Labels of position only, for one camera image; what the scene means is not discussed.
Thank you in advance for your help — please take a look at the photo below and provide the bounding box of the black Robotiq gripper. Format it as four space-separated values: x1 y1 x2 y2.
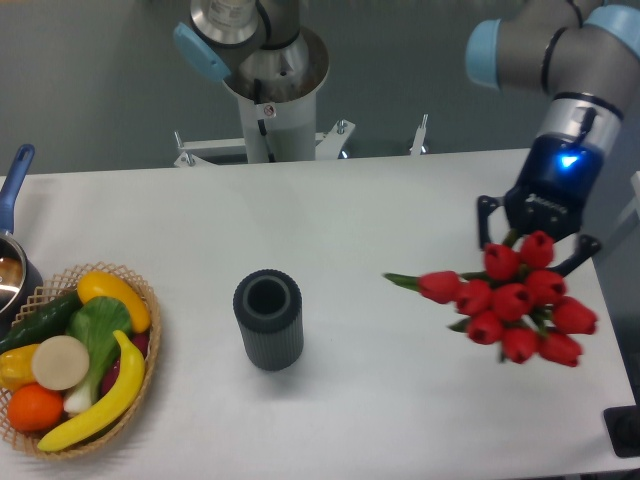
476 135 602 276

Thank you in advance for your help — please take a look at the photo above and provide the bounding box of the red tulip bouquet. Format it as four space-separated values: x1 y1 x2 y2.
383 229 598 368

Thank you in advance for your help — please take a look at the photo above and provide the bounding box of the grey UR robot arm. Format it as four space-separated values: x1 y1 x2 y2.
173 1 639 275

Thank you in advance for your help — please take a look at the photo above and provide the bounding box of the dark grey ribbed vase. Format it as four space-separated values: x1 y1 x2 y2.
233 269 304 371

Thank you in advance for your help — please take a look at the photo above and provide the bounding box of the white stand at right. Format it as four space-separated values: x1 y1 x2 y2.
597 170 640 261

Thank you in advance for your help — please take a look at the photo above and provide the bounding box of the black device at edge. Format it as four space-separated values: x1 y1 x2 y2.
603 405 639 458

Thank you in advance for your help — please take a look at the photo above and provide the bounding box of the purple red vegetable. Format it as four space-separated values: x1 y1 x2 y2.
100 332 149 397

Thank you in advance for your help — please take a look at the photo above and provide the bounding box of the yellow squash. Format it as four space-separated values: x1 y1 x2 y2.
77 270 151 333

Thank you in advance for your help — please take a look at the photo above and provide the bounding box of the green bok choy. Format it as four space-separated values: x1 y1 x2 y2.
64 296 132 416

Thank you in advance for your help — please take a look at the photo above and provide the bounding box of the yellow banana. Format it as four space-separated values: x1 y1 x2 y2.
37 330 145 453

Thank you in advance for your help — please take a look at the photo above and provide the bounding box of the woven wicker basket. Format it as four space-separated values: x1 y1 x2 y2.
1 262 162 461

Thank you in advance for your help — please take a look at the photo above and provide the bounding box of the green cucumber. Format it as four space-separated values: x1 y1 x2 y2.
1 290 82 353

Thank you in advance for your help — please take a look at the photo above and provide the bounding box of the beige round disc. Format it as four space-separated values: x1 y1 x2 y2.
31 335 90 391

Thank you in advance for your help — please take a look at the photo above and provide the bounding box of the orange fruit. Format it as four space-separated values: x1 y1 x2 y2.
7 383 63 432

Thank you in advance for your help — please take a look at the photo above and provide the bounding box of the yellow bell pepper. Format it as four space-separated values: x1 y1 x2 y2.
1 344 39 391

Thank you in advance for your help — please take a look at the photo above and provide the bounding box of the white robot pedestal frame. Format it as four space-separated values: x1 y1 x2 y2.
172 89 430 169

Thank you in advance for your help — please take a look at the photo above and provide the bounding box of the blue handled saucepan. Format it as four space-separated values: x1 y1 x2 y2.
1 144 43 338

